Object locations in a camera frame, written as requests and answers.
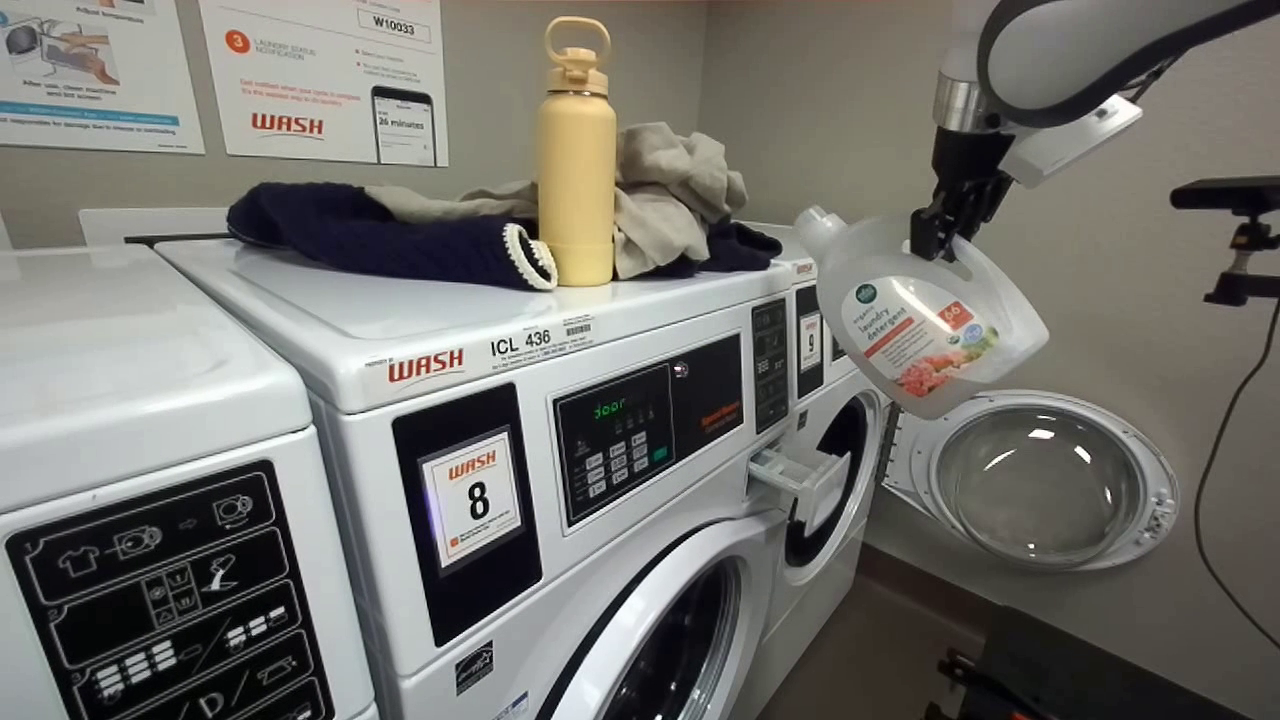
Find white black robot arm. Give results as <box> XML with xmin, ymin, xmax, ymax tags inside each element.
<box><xmin>909</xmin><ymin>0</ymin><xmax>1280</xmax><ymax>260</ymax></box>

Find wash instruction poster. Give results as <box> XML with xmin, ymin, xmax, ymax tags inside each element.
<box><xmin>195</xmin><ymin>0</ymin><xmax>447</xmax><ymax>168</ymax></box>

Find laundry info poster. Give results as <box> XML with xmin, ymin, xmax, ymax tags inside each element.
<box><xmin>0</xmin><ymin>0</ymin><xmax>206</xmax><ymax>157</ymax></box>

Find black camera on stand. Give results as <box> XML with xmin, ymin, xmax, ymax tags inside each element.
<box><xmin>1167</xmin><ymin>170</ymin><xmax>1280</xmax><ymax>312</ymax></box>

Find black cable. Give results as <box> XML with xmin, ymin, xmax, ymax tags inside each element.
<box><xmin>1188</xmin><ymin>300</ymin><xmax>1280</xmax><ymax>657</ymax></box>

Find beige crumpled cloth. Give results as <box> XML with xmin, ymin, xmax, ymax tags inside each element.
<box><xmin>369</xmin><ymin>118</ymin><xmax>750</xmax><ymax>279</ymax></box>

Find washing machine number 9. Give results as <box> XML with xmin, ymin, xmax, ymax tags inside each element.
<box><xmin>0</xmin><ymin>249</ymin><xmax>382</xmax><ymax>720</ymax></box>

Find yellow water bottle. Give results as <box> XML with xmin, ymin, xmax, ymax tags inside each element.
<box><xmin>538</xmin><ymin>15</ymin><xmax>618</xmax><ymax>287</ymax></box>

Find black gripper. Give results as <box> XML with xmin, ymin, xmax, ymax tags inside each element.
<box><xmin>909</xmin><ymin>127</ymin><xmax>1013</xmax><ymax>260</ymax></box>

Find far washing machine open door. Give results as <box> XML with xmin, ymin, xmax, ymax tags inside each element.
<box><xmin>728</xmin><ymin>214</ymin><xmax>1186</xmax><ymax>720</ymax></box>

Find middle washing machine number 8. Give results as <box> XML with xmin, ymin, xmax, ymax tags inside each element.
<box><xmin>158</xmin><ymin>234</ymin><xmax>817</xmax><ymax>720</ymax></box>

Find dark navy cloth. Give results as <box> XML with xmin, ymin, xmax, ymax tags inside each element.
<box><xmin>225</xmin><ymin>185</ymin><xmax>560</xmax><ymax>292</ymax></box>

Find white detergent tray drawer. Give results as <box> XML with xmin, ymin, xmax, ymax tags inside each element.
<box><xmin>750</xmin><ymin>443</ymin><xmax>847</xmax><ymax>526</ymax></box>

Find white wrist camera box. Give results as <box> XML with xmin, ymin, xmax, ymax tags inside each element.
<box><xmin>1000</xmin><ymin>96</ymin><xmax>1144</xmax><ymax>187</ymax></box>

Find white laundry detergent jug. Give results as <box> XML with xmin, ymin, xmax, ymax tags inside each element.
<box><xmin>798</xmin><ymin>209</ymin><xmax>1049</xmax><ymax>414</ymax></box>

